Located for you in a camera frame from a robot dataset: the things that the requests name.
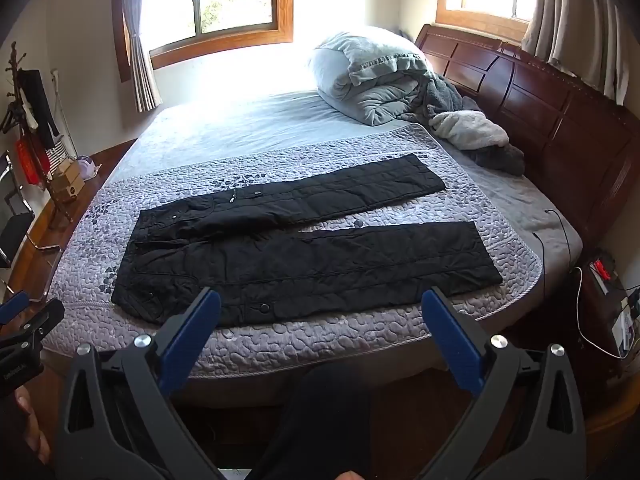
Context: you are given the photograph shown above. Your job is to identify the person's dark trouser leg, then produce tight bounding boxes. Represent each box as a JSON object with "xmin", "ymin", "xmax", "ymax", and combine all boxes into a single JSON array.
[{"xmin": 247, "ymin": 364, "xmax": 373, "ymax": 480}]

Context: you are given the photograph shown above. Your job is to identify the dark grey fleece blanket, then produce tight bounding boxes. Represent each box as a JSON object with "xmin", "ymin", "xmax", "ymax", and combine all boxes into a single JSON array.
[{"xmin": 400, "ymin": 72, "xmax": 526, "ymax": 177}]

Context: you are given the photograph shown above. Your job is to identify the small white purple object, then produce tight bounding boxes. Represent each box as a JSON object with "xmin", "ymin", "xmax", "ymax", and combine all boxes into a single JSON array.
[{"xmin": 75, "ymin": 156, "xmax": 104, "ymax": 179}]

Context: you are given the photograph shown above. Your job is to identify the black chrome chair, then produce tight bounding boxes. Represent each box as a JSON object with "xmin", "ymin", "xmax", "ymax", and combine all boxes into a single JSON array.
[{"xmin": 0, "ymin": 150, "xmax": 58, "ymax": 302}]

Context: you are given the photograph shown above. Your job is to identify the black cable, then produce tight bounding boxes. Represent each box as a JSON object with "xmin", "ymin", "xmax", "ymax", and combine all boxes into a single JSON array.
[{"xmin": 532, "ymin": 209, "xmax": 574, "ymax": 271}]

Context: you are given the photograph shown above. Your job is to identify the small wooden window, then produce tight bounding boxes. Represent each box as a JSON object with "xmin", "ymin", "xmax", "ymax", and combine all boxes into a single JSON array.
[{"xmin": 435, "ymin": 0, "xmax": 542, "ymax": 43}]

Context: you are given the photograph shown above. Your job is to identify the person's left hand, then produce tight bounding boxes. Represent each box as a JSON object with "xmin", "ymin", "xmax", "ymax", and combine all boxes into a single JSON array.
[{"xmin": 11, "ymin": 385, "xmax": 52, "ymax": 466}]

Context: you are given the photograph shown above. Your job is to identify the large wooden window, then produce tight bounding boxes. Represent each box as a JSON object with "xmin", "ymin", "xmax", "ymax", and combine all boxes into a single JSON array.
[{"xmin": 112, "ymin": 0, "xmax": 296, "ymax": 72}]

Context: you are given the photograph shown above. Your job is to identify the dark wooden headboard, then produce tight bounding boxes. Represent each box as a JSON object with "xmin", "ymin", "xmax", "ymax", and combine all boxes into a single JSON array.
[{"xmin": 415, "ymin": 22, "xmax": 640, "ymax": 261}]

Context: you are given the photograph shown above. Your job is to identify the beige striped curtain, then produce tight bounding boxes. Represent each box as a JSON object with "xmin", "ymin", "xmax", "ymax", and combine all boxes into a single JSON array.
[{"xmin": 112, "ymin": 0, "xmax": 163, "ymax": 113}]

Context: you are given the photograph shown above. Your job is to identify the black quilted pants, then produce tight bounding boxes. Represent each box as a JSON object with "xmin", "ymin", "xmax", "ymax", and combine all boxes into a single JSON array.
[{"xmin": 111, "ymin": 154, "xmax": 503, "ymax": 328}]

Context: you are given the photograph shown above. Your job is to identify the folded grey comforter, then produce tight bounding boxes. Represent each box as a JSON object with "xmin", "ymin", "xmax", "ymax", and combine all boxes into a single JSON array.
[{"xmin": 307, "ymin": 31, "xmax": 436, "ymax": 127}]

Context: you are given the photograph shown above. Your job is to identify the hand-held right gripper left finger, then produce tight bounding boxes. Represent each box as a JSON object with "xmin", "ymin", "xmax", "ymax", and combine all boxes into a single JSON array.
[{"xmin": 55, "ymin": 287, "xmax": 223, "ymax": 480}]

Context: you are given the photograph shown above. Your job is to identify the white cable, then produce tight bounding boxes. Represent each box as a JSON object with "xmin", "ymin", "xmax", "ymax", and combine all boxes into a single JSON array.
[{"xmin": 575, "ymin": 266, "xmax": 629, "ymax": 359}]

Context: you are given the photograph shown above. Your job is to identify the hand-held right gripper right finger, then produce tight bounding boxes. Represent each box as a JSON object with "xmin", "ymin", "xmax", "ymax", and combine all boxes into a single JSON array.
[{"xmin": 421, "ymin": 287, "xmax": 587, "ymax": 480}]

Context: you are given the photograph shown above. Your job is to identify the wooden nightstand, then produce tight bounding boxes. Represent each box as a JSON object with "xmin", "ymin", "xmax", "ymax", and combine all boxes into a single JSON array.
[{"xmin": 575, "ymin": 255, "xmax": 640, "ymax": 376}]

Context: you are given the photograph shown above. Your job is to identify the grey leaf-print quilted bedspread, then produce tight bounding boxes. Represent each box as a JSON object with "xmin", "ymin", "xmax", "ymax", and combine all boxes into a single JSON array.
[{"xmin": 42, "ymin": 122, "xmax": 543, "ymax": 378}]

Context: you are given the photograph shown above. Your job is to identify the white fleece garment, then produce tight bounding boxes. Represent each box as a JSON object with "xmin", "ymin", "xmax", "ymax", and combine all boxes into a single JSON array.
[{"xmin": 429, "ymin": 110, "xmax": 511, "ymax": 152}]

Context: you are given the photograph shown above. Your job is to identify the cardboard box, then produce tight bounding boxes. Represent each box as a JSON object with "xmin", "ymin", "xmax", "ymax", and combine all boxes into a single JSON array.
[{"xmin": 50, "ymin": 160, "xmax": 87, "ymax": 197}]

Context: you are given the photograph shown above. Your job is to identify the bed with light blue sheet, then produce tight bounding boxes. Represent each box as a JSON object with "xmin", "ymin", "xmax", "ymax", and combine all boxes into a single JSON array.
[{"xmin": 42, "ymin": 90, "xmax": 586, "ymax": 406}]

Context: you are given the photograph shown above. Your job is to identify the black hanging garment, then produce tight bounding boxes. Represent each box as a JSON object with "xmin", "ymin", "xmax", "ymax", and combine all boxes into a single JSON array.
[{"xmin": 17, "ymin": 69, "xmax": 61, "ymax": 148}]

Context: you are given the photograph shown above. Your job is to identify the white box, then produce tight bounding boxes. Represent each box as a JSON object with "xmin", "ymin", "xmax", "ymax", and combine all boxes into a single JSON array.
[{"xmin": 612, "ymin": 310, "xmax": 639, "ymax": 352}]

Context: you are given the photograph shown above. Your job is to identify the wooden coat rack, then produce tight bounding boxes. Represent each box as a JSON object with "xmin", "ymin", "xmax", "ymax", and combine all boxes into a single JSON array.
[{"xmin": 0, "ymin": 40, "xmax": 76, "ymax": 223}]

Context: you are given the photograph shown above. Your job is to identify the red hanging bag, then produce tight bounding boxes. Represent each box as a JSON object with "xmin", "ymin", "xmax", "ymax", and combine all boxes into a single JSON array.
[{"xmin": 15, "ymin": 137, "xmax": 52, "ymax": 186}]

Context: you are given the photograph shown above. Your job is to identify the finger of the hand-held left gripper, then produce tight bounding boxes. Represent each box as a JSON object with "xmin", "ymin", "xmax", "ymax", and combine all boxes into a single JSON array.
[
  {"xmin": 0, "ymin": 291, "xmax": 29, "ymax": 326},
  {"xmin": 0, "ymin": 299, "xmax": 66, "ymax": 350}
]

